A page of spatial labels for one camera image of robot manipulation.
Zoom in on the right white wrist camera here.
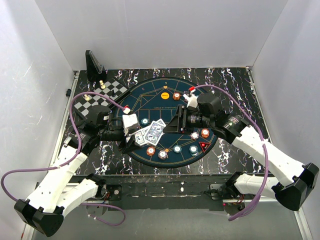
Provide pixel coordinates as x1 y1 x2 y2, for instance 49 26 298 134
183 91 198 109

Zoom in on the blue chip stack top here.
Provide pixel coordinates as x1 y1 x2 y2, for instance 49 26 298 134
190 132 199 141

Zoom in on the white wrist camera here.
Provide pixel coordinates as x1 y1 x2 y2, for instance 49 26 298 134
122 113 140 136
183 91 198 109

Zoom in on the round blue poker mat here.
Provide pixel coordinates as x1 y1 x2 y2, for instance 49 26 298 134
120 77 218 168

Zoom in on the red chip stack top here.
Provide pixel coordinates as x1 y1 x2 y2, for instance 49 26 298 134
172 92 181 101

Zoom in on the red chip stack bottom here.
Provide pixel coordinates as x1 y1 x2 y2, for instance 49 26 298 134
146 146 156 156

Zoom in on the black card holder stand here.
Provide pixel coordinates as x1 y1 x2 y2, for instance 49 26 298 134
85 50 107 83

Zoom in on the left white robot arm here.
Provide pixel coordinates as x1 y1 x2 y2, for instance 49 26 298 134
14 105 139 237

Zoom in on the orange dealer button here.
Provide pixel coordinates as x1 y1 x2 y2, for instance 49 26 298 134
161 92 170 100

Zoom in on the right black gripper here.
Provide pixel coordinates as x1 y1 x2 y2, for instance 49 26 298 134
162 104 214 136

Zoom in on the blue backed playing cards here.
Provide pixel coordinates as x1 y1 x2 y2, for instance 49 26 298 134
143 118 166 146

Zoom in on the green chip stack bottom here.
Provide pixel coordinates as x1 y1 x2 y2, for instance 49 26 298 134
173 145 182 153

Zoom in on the black wall knob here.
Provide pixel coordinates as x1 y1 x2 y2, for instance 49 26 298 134
65 88 72 98

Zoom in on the black chess pawn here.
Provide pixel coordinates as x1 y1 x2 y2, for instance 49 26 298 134
111 90 117 97

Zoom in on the red triangle big blind button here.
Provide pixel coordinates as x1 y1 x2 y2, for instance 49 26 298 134
199 142 211 153

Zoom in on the green chip stack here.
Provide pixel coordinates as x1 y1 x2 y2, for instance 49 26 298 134
173 145 182 153
189 145 199 156
140 118 149 126

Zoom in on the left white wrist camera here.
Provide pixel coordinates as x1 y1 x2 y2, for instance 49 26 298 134
122 113 140 136

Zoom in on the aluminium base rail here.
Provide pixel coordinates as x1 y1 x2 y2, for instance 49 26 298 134
20 181 314 240

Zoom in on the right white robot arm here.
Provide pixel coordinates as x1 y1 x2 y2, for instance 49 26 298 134
163 93 320 211

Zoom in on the playing card deck box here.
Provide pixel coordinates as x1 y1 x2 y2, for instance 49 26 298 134
134 130 147 146

